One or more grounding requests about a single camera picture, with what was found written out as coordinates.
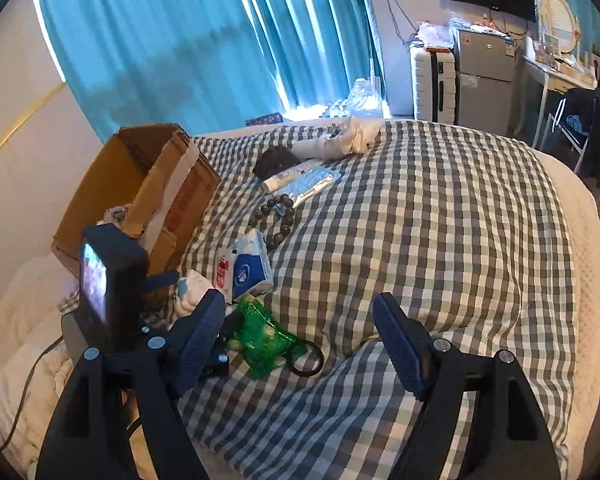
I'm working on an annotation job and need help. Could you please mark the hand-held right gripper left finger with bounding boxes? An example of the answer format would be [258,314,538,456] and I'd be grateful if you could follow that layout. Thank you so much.
[34,289,227,480]

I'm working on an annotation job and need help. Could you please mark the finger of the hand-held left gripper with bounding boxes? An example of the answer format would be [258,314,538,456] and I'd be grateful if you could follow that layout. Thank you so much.
[141,270,179,293]
[200,310,241,380]

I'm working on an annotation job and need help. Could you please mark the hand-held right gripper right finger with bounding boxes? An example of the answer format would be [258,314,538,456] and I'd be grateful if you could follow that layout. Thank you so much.
[371,291,564,480]

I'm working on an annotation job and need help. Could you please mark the green plastic bag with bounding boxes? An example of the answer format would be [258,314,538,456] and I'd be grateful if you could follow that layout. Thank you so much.
[227,294,308,381]

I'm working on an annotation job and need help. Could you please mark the brown cardboard box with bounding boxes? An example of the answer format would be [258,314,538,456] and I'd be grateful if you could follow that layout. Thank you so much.
[51,122,222,293]

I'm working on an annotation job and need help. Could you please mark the red white packet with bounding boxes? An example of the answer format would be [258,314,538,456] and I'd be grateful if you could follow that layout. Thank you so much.
[214,247,241,293]

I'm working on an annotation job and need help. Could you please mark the blue white tissue pack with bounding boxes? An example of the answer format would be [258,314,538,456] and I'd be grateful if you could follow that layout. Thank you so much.
[228,230,275,303]

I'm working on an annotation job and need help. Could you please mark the white fluffy blanket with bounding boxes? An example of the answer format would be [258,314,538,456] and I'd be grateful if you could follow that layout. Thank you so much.
[0,255,146,480]

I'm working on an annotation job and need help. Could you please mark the checked blanket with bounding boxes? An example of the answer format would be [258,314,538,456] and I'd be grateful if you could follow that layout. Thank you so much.
[60,119,578,480]

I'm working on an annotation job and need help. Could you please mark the black pouch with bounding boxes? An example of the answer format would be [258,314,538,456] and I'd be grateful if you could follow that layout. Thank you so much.
[254,146,301,179]

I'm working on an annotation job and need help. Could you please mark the white toothpaste tube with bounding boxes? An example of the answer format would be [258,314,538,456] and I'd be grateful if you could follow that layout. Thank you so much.
[261,157,326,193]

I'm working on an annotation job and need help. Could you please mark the clear blue packet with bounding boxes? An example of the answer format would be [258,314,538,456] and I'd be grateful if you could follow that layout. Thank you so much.
[280,166,342,207]

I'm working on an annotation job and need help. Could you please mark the white crumpled cloth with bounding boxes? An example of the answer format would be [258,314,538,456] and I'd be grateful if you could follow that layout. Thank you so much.
[330,116,383,156]

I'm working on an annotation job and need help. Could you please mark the teal curtain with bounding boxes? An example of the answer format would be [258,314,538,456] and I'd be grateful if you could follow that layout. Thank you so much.
[32,0,388,143]

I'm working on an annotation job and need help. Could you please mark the large clear water bottle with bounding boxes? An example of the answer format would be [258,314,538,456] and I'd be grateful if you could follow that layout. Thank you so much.
[347,77,383,117]

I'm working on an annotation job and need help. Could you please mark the white suitcase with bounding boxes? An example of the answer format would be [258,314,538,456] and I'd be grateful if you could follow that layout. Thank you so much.
[410,42,460,123]

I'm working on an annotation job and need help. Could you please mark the white chair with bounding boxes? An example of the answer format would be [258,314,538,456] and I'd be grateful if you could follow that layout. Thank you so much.
[545,95,593,171]

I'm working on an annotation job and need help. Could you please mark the silver fridge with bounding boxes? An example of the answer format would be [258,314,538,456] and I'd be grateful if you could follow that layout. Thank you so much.
[452,27,523,136]

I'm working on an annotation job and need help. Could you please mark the white dressing desk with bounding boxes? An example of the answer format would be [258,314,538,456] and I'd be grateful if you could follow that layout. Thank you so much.
[517,52,598,148]

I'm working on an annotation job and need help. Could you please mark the clear plastic bags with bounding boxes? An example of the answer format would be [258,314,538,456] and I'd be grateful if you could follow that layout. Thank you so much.
[417,15,486,51]

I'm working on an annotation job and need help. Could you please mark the white oval mirror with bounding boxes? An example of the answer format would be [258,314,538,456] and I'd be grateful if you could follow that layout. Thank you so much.
[537,0,580,56]

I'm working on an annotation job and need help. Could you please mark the black ring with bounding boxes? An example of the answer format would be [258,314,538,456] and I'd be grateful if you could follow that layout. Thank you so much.
[287,340,325,376]

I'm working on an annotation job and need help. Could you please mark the dark bead bracelet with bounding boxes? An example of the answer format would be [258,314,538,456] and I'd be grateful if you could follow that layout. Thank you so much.
[247,194,297,243]

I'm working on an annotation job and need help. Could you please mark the blue wall cable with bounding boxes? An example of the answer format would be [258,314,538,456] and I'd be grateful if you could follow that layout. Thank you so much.
[384,0,421,46]

